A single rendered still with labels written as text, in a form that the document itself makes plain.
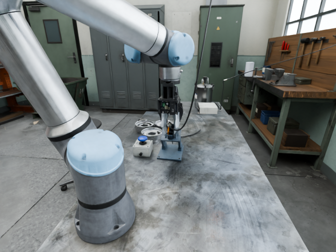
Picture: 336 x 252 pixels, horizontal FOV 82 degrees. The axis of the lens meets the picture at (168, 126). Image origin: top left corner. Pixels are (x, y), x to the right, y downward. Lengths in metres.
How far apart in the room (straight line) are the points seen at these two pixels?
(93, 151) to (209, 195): 0.38
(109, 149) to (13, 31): 0.29
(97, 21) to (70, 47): 4.43
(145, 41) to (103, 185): 0.32
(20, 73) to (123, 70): 3.39
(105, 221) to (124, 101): 3.54
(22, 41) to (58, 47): 4.50
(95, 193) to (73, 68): 4.49
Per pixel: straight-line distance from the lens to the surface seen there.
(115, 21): 0.42
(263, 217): 0.62
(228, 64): 3.82
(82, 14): 0.41
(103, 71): 4.01
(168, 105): 0.69
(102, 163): 0.42
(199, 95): 1.89
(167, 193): 0.63
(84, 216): 0.52
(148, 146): 0.80
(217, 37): 3.79
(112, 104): 4.08
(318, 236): 1.88
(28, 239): 1.82
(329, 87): 2.42
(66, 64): 4.94
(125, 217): 0.53
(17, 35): 0.50
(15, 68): 0.51
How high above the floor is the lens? 1.22
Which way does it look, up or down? 22 degrees down
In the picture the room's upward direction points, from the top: straight up
